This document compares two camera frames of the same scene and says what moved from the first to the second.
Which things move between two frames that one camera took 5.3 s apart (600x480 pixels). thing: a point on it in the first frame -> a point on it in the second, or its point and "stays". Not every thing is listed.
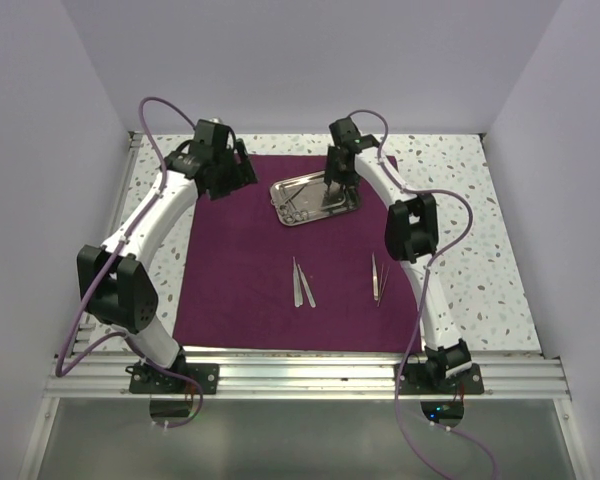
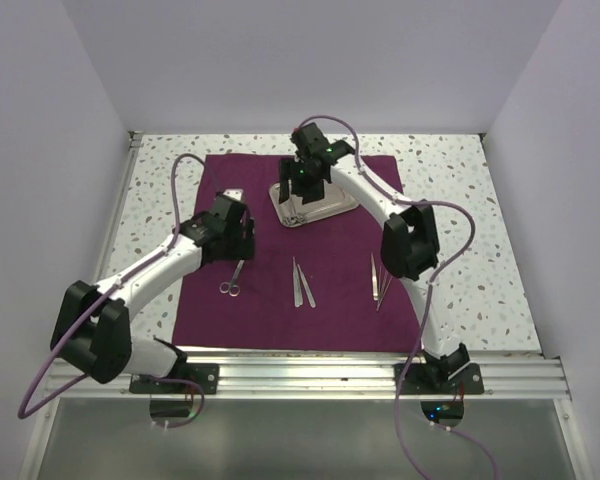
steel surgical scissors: [290, 215] -> [231, 288]
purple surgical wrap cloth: [247, 283] stays
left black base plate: [148, 380] stays
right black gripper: [351, 181] -> [289, 169]
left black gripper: [243, 173] -> [243, 249]
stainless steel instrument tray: [306, 198] stays
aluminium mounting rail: [108, 378] stays
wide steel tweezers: [375, 278] stays
